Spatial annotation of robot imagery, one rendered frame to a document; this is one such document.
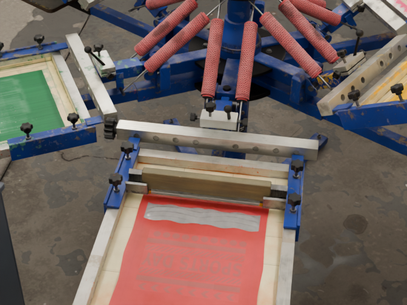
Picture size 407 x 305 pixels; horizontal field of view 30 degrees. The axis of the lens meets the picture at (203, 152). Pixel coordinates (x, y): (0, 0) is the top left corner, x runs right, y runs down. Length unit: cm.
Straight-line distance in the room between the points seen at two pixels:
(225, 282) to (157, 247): 24
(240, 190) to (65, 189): 172
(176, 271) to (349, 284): 144
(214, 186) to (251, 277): 33
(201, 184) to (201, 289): 36
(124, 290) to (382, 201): 204
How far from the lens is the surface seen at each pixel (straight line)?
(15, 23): 537
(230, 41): 298
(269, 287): 220
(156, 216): 238
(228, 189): 237
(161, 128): 259
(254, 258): 227
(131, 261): 226
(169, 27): 295
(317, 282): 351
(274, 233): 235
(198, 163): 253
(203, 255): 227
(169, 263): 225
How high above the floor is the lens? 263
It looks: 40 degrees down
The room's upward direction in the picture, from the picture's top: 1 degrees clockwise
